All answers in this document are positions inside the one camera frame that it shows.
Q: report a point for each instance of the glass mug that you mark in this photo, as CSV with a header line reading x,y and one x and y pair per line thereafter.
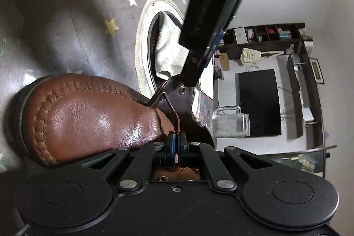
x,y
231,125

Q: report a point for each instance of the grey star-print mat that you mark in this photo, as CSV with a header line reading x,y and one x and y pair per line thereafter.
x,y
69,17

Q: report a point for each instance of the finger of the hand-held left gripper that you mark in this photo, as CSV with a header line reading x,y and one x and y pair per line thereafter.
x,y
193,71

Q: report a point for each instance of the white-soled shoe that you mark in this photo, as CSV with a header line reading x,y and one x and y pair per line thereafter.
x,y
143,31

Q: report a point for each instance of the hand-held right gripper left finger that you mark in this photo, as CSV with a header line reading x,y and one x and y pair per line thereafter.
x,y
171,145

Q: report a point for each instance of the brown shoelace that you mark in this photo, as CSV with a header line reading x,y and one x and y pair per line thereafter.
x,y
174,121

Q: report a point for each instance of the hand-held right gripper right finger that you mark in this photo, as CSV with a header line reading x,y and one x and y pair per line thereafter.
x,y
181,145

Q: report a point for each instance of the framed picture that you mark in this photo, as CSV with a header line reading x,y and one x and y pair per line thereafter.
x,y
317,70

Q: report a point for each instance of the cream tote bag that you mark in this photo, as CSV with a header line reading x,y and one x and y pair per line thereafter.
x,y
250,56

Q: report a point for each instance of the black shelf unit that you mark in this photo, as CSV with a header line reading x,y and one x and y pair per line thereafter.
x,y
265,43

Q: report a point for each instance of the cream cloth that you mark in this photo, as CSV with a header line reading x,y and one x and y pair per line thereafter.
x,y
168,39

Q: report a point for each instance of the cardboard box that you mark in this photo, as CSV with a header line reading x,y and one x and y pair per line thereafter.
x,y
224,61

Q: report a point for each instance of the brown leather shoe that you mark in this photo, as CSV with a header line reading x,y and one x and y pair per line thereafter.
x,y
88,117

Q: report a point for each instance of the black television screen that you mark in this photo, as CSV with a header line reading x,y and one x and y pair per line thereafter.
x,y
258,102

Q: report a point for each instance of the white box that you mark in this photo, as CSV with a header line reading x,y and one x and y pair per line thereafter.
x,y
239,35

